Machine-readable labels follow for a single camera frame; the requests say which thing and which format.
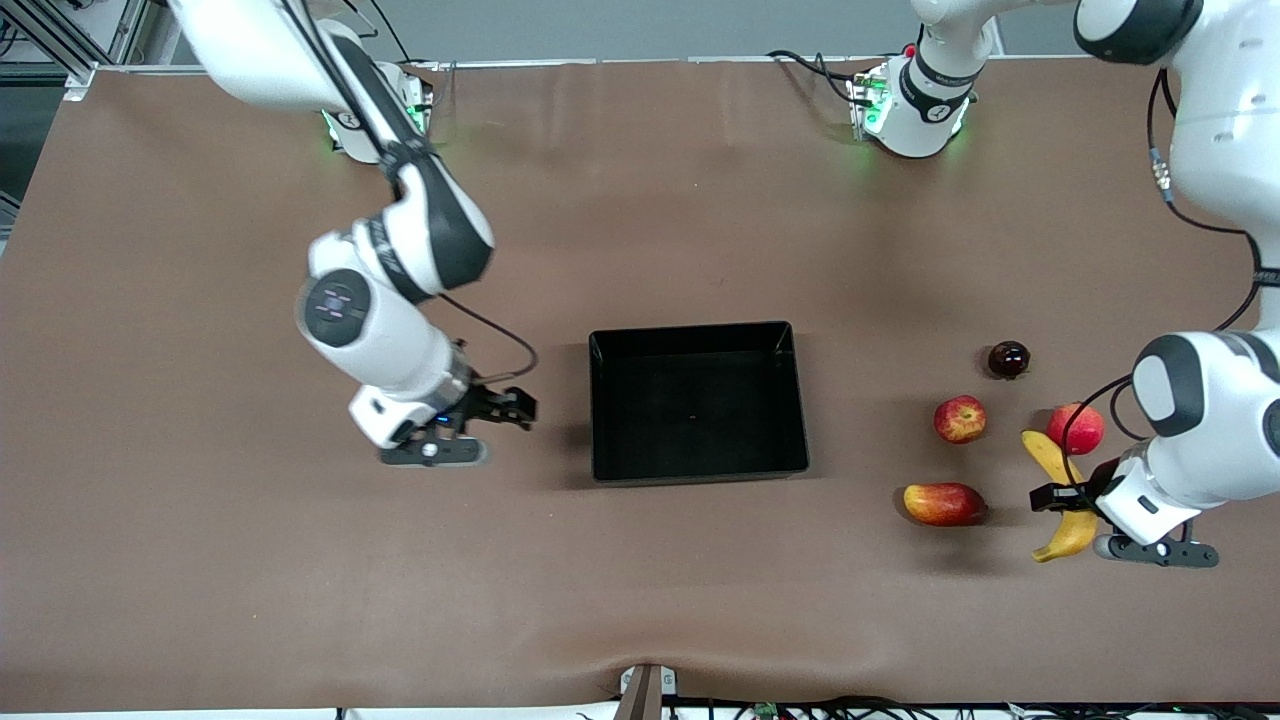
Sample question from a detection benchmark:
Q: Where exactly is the yellow banana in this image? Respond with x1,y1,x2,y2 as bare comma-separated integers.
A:
1021,430,1099,564

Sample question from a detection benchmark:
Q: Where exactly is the red yellow apple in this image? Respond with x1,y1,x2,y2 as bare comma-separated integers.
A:
933,395,988,445

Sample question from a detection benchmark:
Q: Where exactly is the black plastic box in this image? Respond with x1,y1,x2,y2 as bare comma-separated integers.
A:
588,320,811,486

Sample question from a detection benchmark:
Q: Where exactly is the red round peach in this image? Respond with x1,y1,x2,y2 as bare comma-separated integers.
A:
1046,402,1106,458

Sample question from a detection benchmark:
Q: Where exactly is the red yellow mango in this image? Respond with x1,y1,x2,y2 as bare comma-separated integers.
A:
903,482,989,528

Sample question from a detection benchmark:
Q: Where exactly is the brown table cover mat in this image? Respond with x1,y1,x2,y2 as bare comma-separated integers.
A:
0,57,1280,713

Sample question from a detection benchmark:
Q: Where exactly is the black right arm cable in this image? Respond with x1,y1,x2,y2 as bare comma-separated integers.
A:
285,0,540,387

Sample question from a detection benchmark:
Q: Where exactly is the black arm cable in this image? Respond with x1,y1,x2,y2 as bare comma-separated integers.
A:
1060,70,1267,481
285,0,540,387

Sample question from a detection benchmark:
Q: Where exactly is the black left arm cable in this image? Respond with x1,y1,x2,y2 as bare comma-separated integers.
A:
1060,70,1267,481

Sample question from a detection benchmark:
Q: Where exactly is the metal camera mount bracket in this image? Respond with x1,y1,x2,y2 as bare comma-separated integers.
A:
618,663,679,720

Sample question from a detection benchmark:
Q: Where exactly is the black base cable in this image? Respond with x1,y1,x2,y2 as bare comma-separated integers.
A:
767,49,871,107
345,0,446,111

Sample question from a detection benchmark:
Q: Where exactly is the aluminium frame profile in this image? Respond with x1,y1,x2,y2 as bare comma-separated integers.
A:
0,0,151,101

